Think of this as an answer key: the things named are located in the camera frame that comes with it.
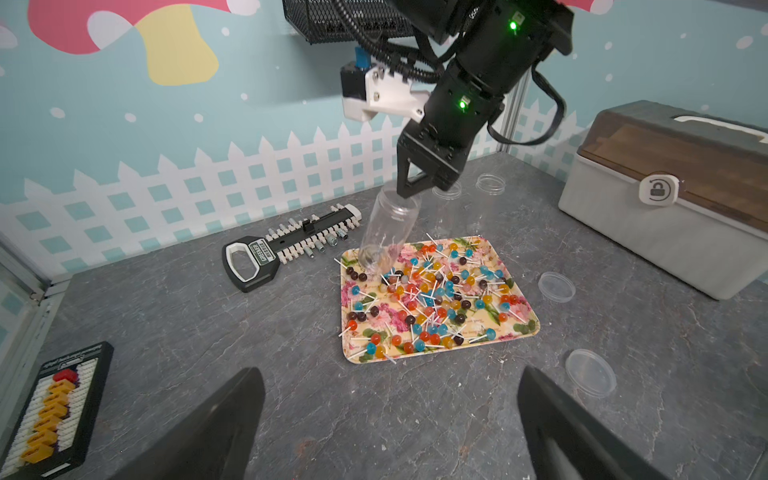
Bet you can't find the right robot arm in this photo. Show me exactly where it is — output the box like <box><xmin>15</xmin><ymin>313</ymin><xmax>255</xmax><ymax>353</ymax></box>
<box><xmin>332</xmin><ymin>1</ymin><xmax>574</xmax><ymax>199</ymax></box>

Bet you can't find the pile of lollipops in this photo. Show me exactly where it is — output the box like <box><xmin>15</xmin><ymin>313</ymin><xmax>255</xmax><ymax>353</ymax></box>
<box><xmin>333</xmin><ymin>232</ymin><xmax>532</xmax><ymax>365</ymax></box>

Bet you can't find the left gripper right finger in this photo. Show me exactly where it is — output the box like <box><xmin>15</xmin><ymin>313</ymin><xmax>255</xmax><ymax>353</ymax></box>
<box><xmin>517</xmin><ymin>366</ymin><xmax>664</xmax><ymax>479</ymax></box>

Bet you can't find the black parallel charging board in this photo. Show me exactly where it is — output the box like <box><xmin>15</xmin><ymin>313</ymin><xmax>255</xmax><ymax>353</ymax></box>
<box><xmin>1</xmin><ymin>341</ymin><xmax>114</xmax><ymax>479</ymax></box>

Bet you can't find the floral rectangular tray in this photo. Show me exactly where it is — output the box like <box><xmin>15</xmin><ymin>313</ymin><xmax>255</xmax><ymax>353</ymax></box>
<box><xmin>339</xmin><ymin>235</ymin><xmax>541</xmax><ymax>366</ymax></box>

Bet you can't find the brown plastic toolbox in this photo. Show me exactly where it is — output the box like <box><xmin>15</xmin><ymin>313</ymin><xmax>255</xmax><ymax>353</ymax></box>
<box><xmin>559</xmin><ymin>101</ymin><xmax>767</xmax><ymax>300</ymax></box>

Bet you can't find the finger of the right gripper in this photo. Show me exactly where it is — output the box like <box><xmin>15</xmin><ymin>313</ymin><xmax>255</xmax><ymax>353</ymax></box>
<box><xmin>396</xmin><ymin>157</ymin><xmax>433</xmax><ymax>199</ymax></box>

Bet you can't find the black wire mesh basket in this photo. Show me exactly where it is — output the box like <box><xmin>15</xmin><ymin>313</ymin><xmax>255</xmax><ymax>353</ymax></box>
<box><xmin>281</xmin><ymin>0</ymin><xmax>421</xmax><ymax>46</ymax></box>

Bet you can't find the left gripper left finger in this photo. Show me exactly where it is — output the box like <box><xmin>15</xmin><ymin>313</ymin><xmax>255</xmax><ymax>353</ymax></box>
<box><xmin>113</xmin><ymin>367</ymin><xmax>266</xmax><ymax>479</ymax></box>

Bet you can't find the black socket holder rail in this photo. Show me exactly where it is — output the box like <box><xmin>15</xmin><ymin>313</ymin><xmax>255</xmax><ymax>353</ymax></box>
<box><xmin>221</xmin><ymin>204</ymin><xmax>363</xmax><ymax>293</ymax></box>

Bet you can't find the clear candy jar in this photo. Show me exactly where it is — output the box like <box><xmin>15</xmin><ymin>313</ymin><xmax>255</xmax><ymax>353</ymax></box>
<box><xmin>358</xmin><ymin>182</ymin><xmax>421</xmax><ymax>275</ymax></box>
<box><xmin>427</xmin><ymin>182</ymin><xmax>462</xmax><ymax>238</ymax></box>
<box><xmin>474</xmin><ymin>173</ymin><xmax>506</xmax><ymax>234</ymax></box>

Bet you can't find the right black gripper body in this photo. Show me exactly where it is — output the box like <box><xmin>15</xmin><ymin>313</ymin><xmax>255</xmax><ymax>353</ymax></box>
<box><xmin>397</xmin><ymin>122</ymin><xmax>470</xmax><ymax>190</ymax></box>

